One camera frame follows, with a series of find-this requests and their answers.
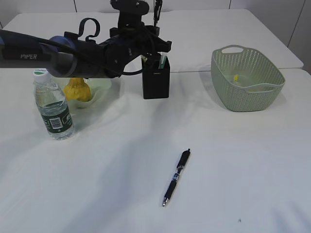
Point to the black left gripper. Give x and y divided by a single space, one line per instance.
132 38

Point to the mint green utility knife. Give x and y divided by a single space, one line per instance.
162 61

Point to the black pen across ruler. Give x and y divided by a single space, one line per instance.
157 11

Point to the yellow pear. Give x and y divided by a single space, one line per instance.
77 89

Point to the clear water bottle green label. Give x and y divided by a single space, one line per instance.
52 105

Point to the yellow white waste paper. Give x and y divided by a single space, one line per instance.
246 81

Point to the black pen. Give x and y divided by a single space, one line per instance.
179 168

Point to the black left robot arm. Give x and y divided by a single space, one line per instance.
68 56

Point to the black square pen holder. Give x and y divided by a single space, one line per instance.
155 82

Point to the green glass scalloped plate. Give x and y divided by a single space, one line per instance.
99 89

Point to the green woven plastic basket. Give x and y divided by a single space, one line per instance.
249 62

